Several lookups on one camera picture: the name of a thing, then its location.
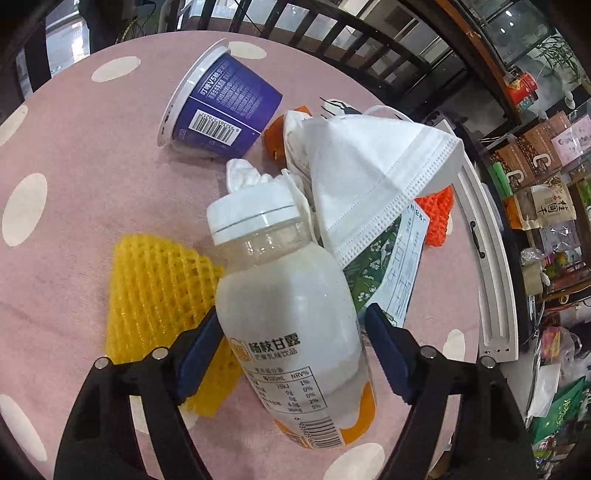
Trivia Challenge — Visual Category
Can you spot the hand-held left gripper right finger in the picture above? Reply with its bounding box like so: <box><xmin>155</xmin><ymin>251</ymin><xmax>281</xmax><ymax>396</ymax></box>
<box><xmin>365</xmin><ymin>304</ymin><xmax>539</xmax><ymax>480</ymax></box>

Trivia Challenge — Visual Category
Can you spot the purple paper cup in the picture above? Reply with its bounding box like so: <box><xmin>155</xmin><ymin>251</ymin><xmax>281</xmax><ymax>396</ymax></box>
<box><xmin>157</xmin><ymin>39</ymin><xmax>283</xmax><ymax>160</ymax></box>

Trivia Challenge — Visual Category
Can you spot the beige paper bag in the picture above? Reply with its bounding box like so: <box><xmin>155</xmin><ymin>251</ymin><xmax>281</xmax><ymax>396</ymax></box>
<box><xmin>515</xmin><ymin>178</ymin><xmax>578</xmax><ymax>229</ymax></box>

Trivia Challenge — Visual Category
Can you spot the orange foam fruit net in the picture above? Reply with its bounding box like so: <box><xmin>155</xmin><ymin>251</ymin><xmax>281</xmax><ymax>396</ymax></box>
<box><xmin>413</xmin><ymin>185</ymin><xmax>454</xmax><ymax>248</ymax></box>

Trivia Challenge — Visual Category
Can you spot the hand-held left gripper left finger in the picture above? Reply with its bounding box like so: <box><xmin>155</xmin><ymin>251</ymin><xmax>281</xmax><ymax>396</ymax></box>
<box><xmin>54</xmin><ymin>307</ymin><xmax>227</xmax><ymax>480</ymax></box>

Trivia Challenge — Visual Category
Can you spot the white paper envelope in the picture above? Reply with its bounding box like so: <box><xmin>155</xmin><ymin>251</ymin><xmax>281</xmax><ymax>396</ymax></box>
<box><xmin>526</xmin><ymin>362</ymin><xmax>561</xmax><ymax>418</ymax></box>

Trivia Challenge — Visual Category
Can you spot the brown printed box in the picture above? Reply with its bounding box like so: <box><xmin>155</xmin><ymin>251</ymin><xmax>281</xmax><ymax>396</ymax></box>
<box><xmin>517</xmin><ymin>111</ymin><xmax>573</xmax><ymax>181</ymax></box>
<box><xmin>489</xmin><ymin>143</ymin><xmax>532</xmax><ymax>190</ymax></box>

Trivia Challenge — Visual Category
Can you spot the green floral packet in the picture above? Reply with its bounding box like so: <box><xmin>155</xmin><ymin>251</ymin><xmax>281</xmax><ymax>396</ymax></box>
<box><xmin>344</xmin><ymin>215</ymin><xmax>402</xmax><ymax>319</ymax></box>

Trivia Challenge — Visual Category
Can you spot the white crumpled tissue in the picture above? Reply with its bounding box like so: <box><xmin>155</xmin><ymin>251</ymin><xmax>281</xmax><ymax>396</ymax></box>
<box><xmin>225</xmin><ymin>110</ymin><xmax>321</xmax><ymax>243</ymax></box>

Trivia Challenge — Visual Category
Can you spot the milky drink plastic bottle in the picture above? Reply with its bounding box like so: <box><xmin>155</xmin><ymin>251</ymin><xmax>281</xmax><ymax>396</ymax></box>
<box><xmin>205</xmin><ymin>182</ymin><xmax>377</xmax><ymax>450</ymax></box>

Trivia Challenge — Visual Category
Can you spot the green roll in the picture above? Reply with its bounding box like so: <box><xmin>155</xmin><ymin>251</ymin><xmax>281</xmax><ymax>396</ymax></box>
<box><xmin>492</xmin><ymin>161</ymin><xmax>511</xmax><ymax>195</ymax></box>

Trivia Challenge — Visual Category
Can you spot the pink printed box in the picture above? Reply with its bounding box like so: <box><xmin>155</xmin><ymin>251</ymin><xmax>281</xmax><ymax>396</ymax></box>
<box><xmin>551</xmin><ymin>121</ymin><xmax>591</xmax><ymax>160</ymax></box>

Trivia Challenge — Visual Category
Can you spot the brown wooden ledge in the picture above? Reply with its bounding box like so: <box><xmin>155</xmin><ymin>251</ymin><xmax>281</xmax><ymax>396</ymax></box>
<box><xmin>434</xmin><ymin>0</ymin><xmax>525</xmax><ymax>123</ymax></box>

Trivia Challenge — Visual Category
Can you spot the white printed receipt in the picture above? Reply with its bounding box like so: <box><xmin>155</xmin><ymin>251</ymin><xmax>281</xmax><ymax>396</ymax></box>
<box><xmin>378</xmin><ymin>203</ymin><xmax>431</xmax><ymax>328</ymax></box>

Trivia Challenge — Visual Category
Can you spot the red tin can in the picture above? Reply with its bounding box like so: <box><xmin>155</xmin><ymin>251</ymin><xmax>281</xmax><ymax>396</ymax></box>
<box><xmin>508</xmin><ymin>71</ymin><xmax>539</xmax><ymax>112</ymax></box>

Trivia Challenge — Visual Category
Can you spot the green paper gift bag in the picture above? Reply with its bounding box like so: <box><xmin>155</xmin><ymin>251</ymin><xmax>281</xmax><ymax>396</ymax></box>
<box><xmin>531</xmin><ymin>376</ymin><xmax>587</xmax><ymax>444</ymax></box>

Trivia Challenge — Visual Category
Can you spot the dark wooden railing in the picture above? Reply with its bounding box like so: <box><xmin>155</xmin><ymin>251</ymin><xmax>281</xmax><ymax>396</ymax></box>
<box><xmin>0</xmin><ymin>0</ymin><xmax>467</xmax><ymax>109</ymax></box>

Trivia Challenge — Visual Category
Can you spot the white face mask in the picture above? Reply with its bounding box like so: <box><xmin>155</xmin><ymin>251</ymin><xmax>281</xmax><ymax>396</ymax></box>
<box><xmin>302</xmin><ymin>105</ymin><xmax>466</xmax><ymax>270</ymax></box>

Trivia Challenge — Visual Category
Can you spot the yellow foam fruit net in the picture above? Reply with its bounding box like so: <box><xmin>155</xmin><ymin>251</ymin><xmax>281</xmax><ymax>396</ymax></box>
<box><xmin>105</xmin><ymin>234</ymin><xmax>243</xmax><ymax>417</ymax></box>

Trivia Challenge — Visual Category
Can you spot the glass display case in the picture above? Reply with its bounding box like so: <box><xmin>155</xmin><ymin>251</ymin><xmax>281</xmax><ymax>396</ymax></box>
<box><xmin>457</xmin><ymin>0</ymin><xmax>559</xmax><ymax>65</ymax></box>

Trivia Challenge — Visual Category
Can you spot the green potted plant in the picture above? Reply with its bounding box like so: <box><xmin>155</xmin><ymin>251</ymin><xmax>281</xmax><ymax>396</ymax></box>
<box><xmin>531</xmin><ymin>37</ymin><xmax>583</xmax><ymax>86</ymax></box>

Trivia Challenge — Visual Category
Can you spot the white open drawer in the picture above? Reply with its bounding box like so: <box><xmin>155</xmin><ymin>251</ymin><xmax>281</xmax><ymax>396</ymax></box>
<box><xmin>434</xmin><ymin>117</ymin><xmax>520</xmax><ymax>363</ymax></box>

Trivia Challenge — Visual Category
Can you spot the orange peel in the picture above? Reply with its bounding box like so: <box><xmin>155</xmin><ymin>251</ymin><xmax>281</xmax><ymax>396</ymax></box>
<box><xmin>262</xmin><ymin>105</ymin><xmax>315</xmax><ymax>162</ymax></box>

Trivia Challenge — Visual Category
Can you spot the pink dotted tablecloth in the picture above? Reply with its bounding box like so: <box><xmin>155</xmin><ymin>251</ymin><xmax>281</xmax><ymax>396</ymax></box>
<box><xmin>0</xmin><ymin>31</ymin><xmax>481</xmax><ymax>480</ymax></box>

